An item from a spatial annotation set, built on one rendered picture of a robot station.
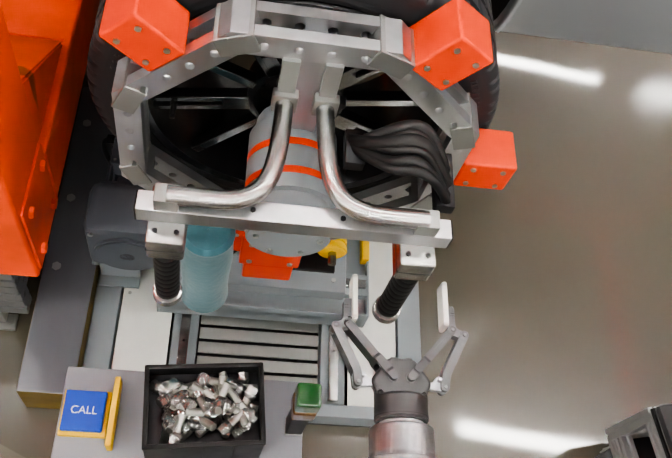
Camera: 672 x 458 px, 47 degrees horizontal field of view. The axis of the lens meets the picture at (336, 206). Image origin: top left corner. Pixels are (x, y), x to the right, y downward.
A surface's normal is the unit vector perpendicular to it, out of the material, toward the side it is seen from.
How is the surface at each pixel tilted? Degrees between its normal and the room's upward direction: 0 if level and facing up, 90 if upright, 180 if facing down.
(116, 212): 0
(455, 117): 90
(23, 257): 90
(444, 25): 55
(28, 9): 0
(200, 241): 0
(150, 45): 90
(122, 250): 90
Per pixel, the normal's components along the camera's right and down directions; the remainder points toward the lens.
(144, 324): 0.17, -0.49
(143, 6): 0.82, -0.28
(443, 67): -0.02, 0.87
